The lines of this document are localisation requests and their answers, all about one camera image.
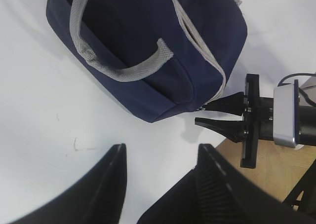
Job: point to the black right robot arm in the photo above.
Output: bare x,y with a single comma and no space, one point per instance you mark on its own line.
307,117

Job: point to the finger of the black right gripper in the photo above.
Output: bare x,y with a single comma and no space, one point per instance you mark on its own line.
232,130
233,104

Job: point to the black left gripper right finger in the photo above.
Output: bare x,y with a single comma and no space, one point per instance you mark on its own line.
214,192

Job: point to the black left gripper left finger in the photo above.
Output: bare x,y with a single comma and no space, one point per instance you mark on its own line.
96,198

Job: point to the navy and white lunch bag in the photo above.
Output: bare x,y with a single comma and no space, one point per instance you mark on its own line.
158,58

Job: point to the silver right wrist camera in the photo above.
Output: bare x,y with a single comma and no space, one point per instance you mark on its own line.
286,115

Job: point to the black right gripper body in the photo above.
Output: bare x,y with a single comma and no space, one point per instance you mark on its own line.
258,118

